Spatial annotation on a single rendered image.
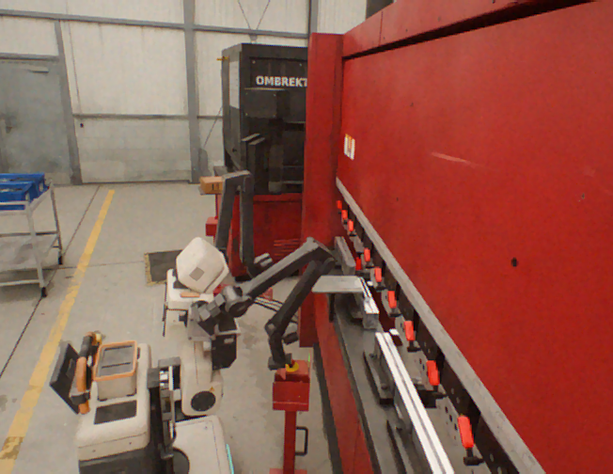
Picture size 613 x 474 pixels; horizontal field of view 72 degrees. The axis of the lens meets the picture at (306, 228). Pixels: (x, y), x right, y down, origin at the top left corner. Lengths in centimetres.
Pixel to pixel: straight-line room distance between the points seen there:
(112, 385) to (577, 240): 163
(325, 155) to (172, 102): 605
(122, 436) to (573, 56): 172
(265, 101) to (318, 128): 42
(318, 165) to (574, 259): 232
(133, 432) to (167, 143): 737
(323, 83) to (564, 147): 222
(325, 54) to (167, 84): 606
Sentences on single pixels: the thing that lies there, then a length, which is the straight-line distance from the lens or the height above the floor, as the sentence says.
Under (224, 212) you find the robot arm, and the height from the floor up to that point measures 146.
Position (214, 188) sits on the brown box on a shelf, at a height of 103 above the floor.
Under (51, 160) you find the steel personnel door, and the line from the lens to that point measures 900.
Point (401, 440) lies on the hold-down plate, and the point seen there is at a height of 91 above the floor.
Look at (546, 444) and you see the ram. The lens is 90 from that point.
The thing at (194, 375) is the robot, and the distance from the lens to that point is 188.
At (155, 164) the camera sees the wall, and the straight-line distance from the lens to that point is 885.
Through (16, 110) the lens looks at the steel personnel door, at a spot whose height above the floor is 133.
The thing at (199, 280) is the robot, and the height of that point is 128.
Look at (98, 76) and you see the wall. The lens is 876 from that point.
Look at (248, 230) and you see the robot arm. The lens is 193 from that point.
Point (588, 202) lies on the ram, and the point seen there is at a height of 186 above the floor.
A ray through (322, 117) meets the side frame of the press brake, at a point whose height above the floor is 179.
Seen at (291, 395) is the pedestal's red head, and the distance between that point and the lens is 194.
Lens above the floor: 201
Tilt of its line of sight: 19 degrees down
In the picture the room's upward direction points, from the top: 2 degrees clockwise
